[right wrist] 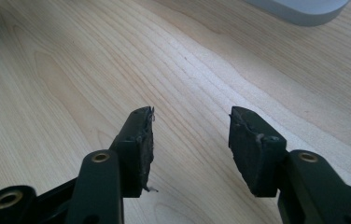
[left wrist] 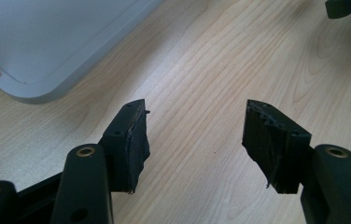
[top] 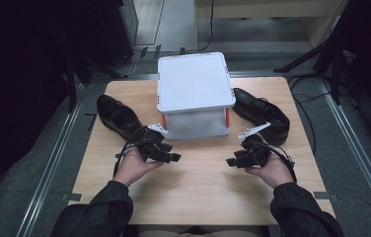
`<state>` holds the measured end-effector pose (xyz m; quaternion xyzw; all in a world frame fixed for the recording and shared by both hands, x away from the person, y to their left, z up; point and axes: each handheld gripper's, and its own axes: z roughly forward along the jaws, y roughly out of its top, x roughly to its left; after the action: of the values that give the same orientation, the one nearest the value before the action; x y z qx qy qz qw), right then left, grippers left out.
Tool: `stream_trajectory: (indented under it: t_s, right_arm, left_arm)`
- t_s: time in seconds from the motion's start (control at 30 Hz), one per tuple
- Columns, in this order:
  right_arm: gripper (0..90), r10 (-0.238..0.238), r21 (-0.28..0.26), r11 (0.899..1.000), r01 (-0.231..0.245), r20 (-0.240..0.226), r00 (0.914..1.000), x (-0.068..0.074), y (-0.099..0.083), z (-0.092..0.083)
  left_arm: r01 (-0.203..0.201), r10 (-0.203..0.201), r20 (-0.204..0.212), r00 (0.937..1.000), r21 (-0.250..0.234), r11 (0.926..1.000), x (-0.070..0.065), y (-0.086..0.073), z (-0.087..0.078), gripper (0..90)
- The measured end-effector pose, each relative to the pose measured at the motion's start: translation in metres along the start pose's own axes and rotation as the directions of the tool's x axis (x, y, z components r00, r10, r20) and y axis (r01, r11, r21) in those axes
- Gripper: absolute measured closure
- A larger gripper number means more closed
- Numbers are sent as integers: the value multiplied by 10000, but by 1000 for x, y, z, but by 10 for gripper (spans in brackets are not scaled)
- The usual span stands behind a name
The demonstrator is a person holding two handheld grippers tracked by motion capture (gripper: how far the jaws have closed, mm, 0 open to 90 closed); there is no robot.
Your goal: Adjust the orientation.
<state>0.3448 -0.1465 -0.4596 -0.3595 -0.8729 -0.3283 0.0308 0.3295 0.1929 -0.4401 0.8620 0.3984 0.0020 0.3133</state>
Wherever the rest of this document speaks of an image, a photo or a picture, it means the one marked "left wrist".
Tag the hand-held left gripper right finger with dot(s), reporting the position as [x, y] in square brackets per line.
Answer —
[273, 146]

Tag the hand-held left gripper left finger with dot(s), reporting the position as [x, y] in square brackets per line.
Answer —
[123, 146]

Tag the pale grey plastic box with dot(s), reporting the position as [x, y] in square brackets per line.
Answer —
[43, 43]

